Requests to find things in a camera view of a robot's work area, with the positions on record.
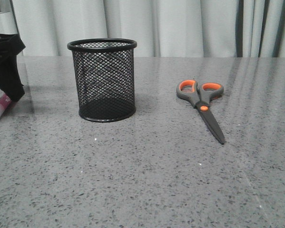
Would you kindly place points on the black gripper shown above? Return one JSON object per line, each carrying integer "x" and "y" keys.
{"x": 10, "y": 83}

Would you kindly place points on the grey orange scissors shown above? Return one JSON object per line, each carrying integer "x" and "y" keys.
{"x": 200, "y": 97}

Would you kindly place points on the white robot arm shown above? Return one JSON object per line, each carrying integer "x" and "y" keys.
{"x": 7, "y": 21}

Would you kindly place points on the black mesh pen holder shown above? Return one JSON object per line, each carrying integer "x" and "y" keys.
{"x": 104, "y": 74}

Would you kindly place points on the grey curtain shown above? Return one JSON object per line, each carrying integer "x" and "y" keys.
{"x": 161, "y": 28}

